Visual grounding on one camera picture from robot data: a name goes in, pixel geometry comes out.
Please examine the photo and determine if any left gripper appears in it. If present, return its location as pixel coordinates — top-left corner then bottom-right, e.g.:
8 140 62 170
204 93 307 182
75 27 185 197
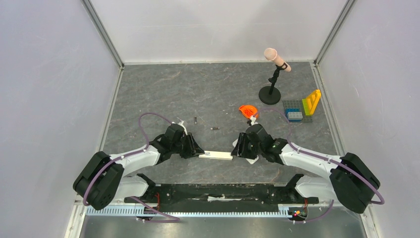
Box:
171 133 204 160

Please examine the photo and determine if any white remote control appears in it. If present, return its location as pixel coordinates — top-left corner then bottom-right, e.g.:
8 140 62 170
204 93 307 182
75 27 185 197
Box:
199 151 233 161
232 140 259 165

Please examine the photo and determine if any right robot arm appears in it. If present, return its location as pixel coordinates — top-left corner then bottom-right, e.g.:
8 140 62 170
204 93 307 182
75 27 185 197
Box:
231 124 380 214

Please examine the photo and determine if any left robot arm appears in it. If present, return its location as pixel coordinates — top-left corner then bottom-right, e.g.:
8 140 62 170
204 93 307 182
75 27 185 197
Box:
73 123 205 210

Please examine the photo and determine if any orange plastic basket piece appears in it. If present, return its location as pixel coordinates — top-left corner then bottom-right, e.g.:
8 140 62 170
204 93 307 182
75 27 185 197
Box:
238 105 258 119

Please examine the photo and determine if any blue lego brick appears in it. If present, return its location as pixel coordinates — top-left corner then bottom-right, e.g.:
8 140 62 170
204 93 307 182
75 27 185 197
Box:
285 108 303 122

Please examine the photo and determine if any black microphone stand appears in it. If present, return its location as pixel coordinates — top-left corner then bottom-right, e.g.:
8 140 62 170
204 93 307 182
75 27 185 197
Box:
259 66 283 105

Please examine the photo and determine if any grey lego baseplate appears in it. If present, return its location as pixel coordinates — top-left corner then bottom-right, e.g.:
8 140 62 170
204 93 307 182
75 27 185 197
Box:
282 100 313 122

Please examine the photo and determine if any green lego brick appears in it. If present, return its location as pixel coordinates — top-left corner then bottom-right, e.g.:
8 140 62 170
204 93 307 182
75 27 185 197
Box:
302 99 313 116

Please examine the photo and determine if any yellow lego piece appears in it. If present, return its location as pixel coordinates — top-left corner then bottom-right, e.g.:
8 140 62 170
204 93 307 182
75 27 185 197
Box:
306 89 321 116

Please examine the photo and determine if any pink microphone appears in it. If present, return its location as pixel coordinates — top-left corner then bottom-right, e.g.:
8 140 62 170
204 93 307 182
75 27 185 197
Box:
264 48 291 72

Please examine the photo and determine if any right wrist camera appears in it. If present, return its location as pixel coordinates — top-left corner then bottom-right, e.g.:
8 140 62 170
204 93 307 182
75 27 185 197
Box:
247 115 258 126

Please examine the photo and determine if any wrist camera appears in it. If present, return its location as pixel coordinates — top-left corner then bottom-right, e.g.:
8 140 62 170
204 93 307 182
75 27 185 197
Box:
247 115 258 126
171 120 188 135

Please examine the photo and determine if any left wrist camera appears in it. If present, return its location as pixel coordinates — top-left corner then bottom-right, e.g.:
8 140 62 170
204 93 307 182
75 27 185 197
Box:
171 120 188 135

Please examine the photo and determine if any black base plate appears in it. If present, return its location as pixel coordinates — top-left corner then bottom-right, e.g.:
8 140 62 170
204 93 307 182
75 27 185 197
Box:
139 174 319 213

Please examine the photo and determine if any white cable duct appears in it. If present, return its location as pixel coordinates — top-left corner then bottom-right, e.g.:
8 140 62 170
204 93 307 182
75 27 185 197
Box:
86 205 292 218

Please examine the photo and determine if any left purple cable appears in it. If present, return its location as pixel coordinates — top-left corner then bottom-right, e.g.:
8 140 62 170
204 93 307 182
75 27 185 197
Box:
82 112 174 223

